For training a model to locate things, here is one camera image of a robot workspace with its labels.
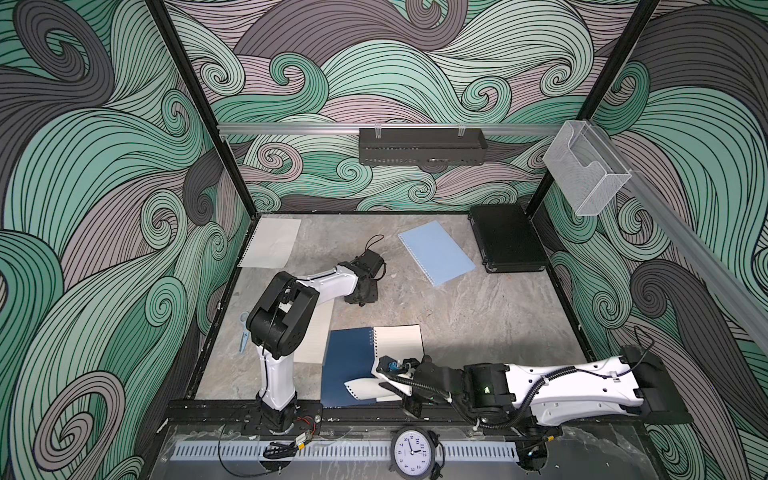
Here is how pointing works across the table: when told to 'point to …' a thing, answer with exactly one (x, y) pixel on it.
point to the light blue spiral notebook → (436, 252)
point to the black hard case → (507, 239)
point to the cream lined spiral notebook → (313, 347)
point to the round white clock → (413, 452)
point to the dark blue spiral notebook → (353, 353)
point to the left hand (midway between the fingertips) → (366, 297)
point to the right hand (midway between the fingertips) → (379, 390)
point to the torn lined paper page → (271, 243)
